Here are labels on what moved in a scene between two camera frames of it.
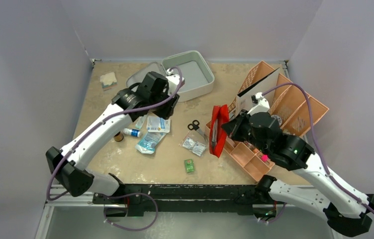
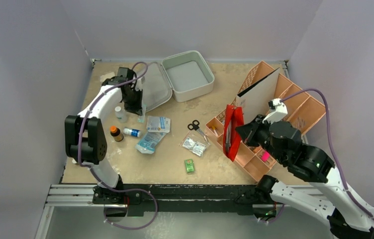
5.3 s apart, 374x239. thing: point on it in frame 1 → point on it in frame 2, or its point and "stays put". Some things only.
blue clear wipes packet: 148,143 stays put
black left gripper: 167,110 → 136,109
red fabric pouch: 220,116 → 233,121
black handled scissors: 194,125 stays put
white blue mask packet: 155,124 stays put
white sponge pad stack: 108,80 stays put
